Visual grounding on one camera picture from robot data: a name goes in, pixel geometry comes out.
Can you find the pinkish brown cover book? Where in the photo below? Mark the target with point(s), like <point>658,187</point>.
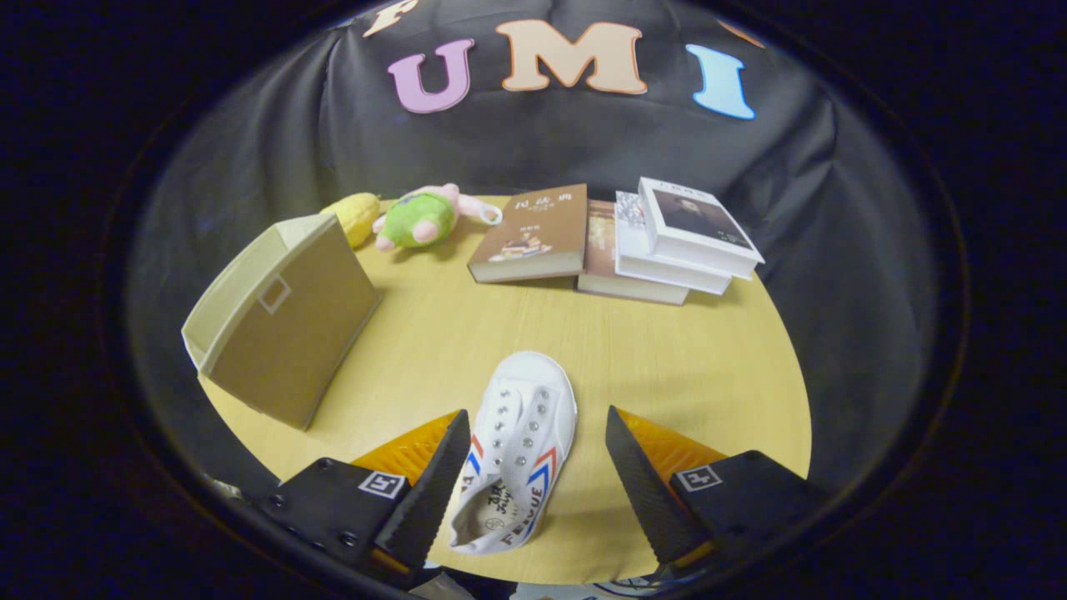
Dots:
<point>600,250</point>

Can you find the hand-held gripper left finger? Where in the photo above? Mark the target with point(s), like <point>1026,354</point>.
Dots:
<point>429,500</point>

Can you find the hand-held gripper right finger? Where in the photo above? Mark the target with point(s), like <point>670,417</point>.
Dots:
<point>646,492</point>

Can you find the white shoe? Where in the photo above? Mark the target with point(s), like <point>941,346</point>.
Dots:
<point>521,442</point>

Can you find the green pink plush toy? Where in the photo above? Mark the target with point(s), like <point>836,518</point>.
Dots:
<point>421,221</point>

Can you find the yellow plush toy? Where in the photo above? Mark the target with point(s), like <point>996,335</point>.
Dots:
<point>354,217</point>

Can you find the white portrait cover book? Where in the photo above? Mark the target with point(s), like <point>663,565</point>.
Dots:
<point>696,221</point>

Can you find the beige fabric storage box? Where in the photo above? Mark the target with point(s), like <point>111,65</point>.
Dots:
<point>292,333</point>

